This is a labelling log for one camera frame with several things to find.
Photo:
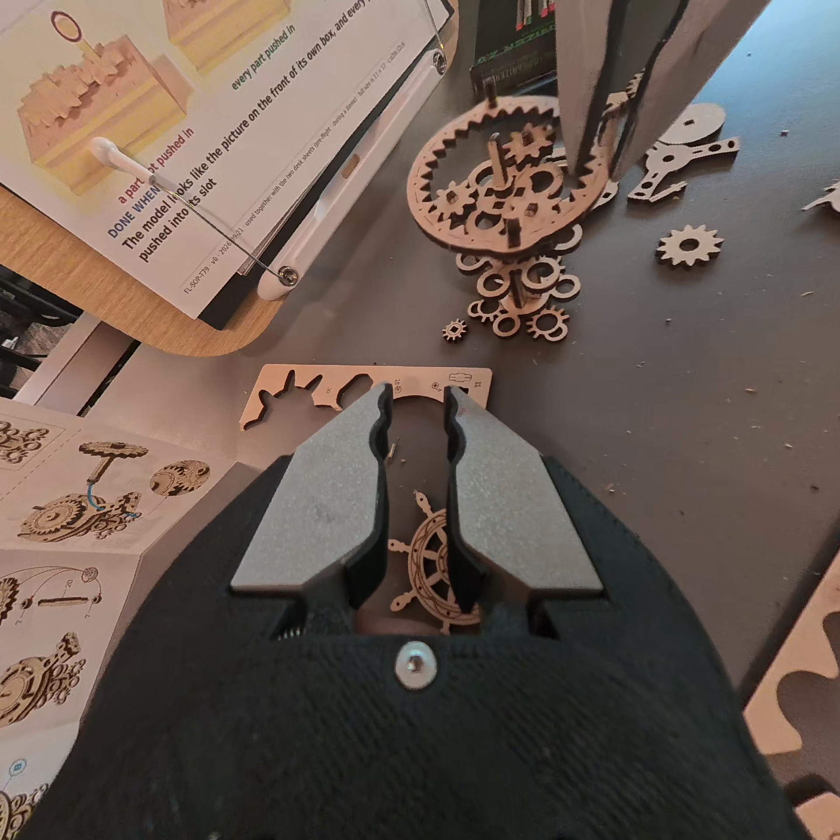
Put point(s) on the punched wooden part sheet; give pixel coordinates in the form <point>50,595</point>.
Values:
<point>807,630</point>

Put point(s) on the printed instruction sheet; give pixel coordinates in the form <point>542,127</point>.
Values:
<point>229,98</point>

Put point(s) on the folded instruction booklet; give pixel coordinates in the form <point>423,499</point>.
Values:
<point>65,590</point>

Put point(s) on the instruction sheet on stand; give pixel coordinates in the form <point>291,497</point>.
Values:
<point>98,315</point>

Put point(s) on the loose wooden gear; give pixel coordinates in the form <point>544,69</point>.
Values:
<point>676,253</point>

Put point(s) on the wooden ship wheel part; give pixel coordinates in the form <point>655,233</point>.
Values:
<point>430,558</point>

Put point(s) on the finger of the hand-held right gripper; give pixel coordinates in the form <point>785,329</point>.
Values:
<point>577,79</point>
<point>689,52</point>

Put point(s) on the tiny wooden gear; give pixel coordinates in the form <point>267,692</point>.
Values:
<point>454,331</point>

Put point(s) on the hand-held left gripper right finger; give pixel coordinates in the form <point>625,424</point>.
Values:
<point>518,518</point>

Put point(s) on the wooden sheet offcut strip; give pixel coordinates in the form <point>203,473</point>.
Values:
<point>295,387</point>

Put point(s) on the black product box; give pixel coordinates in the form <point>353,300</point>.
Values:
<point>512,59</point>

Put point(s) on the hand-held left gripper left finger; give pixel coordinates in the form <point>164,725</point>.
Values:
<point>315,518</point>

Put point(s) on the white sheet holder bar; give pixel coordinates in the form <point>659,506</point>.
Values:
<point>341,190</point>

